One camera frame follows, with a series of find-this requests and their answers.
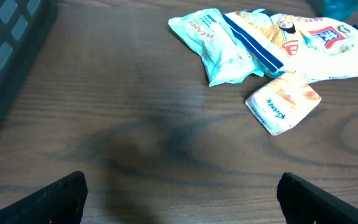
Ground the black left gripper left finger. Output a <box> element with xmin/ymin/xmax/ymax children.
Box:
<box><xmin>0</xmin><ymin>171</ymin><xmax>88</xmax><ymax>224</ymax></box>

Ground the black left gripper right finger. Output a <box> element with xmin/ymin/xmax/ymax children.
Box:
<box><xmin>277</xmin><ymin>172</ymin><xmax>358</xmax><ymax>224</ymax></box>

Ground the orange small snack box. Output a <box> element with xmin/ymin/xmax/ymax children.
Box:
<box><xmin>245</xmin><ymin>72</ymin><xmax>321</xmax><ymax>136</ymax></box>

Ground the cream chips snack bag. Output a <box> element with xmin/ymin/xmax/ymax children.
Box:
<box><xmin>223</xmin><ymin>9</ymin><xmax>358</xmax><ymax>83</ymax></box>

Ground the light blue wipes pack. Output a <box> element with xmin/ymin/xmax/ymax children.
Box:
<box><xmin>168</xmin><ymin>8</ymin><xmax>264</xmax><ymax>86</ymax></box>

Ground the blue mouthwash bottle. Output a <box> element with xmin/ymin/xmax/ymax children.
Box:
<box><xmin>307</xmin><ymin>0</ymin><xmax>358</xmax><ymax>21</ymax></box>

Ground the grey plastic mesh basket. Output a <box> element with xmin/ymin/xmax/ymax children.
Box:
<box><xmin>0</xmin><ymin>0</ymin><xmax>58</xmax><ymax>126</ymax></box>

